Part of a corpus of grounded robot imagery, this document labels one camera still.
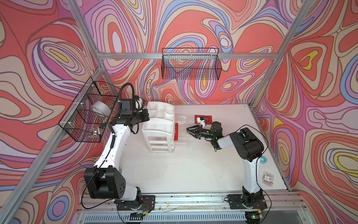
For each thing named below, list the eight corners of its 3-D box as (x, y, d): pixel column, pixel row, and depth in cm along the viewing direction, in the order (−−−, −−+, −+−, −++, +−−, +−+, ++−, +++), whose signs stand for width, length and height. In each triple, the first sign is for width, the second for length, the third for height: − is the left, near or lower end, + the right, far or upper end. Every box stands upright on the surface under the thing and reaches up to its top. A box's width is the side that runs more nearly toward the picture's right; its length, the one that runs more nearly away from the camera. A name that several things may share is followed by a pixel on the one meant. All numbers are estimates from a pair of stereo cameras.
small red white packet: (261, 183, 82) (264, 181, 80) (262, 173, 86) (265, 171, 84) (270, 187, 81) (273, 185, 78) (271, 176, 85) (274, 174, 82)
